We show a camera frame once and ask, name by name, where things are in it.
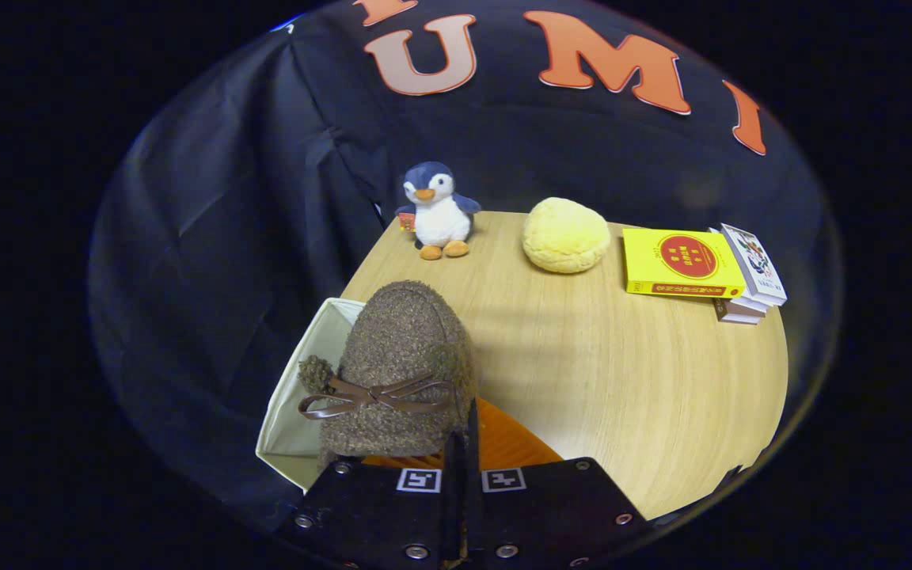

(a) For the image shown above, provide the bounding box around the brown fuzzy bow shoe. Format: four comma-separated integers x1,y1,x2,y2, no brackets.
298,280,479,468

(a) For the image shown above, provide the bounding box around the blue white penguin plush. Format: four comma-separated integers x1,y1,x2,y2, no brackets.
395,161,482,261

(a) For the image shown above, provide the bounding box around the cream fabric storage box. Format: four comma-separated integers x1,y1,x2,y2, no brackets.
256,298,367,492

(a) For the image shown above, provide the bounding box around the white illustrated book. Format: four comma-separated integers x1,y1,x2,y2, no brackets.
720,223,788,308

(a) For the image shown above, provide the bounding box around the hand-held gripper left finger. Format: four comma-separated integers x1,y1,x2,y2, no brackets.
275,432,462,568

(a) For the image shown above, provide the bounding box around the yellow book with red circle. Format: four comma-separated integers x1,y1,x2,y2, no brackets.
622,228,747,300

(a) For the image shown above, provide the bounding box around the yellow bun plush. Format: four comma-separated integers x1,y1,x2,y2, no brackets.
522,197,612,275

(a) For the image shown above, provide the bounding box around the pale pink book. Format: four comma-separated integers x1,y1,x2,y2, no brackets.
713,298,766,325

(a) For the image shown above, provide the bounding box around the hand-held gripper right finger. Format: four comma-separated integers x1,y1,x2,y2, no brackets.
465,398,652,568

